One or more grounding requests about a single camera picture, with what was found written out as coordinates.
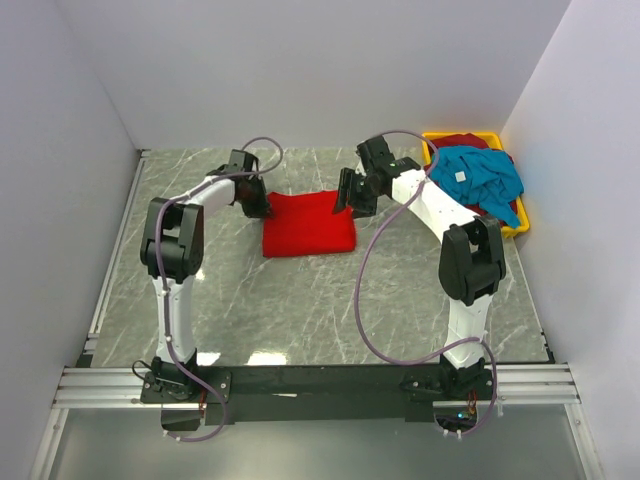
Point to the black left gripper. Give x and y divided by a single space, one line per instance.
260 210

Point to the black base beam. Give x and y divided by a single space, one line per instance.
244 394

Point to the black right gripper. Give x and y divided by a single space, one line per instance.
347 182

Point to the yellow plastic bin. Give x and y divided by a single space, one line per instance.
520 227

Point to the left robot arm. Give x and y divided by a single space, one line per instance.
172 250

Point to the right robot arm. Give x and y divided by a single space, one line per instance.
471 262

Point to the bright red t shirt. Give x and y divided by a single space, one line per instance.
305 224

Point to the aluminium front rail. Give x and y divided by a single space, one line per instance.
113 388

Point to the dark red shirt in bin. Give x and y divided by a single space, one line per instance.
460 140

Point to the aluminium side rail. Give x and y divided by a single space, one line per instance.
89 345

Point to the blue t shirt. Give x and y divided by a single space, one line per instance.
485 178

